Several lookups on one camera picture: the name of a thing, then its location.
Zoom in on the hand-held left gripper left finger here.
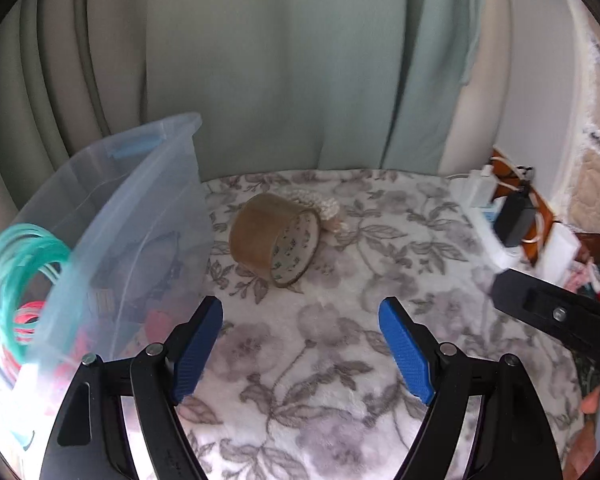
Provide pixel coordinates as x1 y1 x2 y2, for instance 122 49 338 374
39 296 224 480

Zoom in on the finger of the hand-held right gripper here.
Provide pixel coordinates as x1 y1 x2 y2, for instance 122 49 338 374
491 268 600 381

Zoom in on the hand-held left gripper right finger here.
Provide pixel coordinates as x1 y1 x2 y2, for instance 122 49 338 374
378 296 565 480

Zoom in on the brown packing tape roll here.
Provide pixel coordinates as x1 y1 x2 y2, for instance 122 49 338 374
229 192 322 288

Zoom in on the clear plastic container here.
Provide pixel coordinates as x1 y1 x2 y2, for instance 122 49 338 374
0 112 215 461

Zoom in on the stack of pink bangles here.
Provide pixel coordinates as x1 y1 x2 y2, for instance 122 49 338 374
2 300 51 368

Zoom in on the stack of teal bangles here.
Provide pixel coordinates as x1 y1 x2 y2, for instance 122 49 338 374
0 224 73 361

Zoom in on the person's right hand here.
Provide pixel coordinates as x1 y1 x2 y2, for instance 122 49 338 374
562 380 600 480

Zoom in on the pink cloth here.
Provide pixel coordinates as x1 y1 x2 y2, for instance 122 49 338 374
567 260 600 292

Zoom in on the black charger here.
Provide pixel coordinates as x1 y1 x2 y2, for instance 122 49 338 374
494 192 536 248

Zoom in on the white power strip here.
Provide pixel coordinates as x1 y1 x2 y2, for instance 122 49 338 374
450 170 531 268

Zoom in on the white charger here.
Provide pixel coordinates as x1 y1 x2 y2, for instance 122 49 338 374
467 165 496 208

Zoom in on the white rounded panel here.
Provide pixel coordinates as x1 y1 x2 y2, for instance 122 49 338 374
440 0 581 211

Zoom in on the pale green curtain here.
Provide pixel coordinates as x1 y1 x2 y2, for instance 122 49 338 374
0 0 506 221

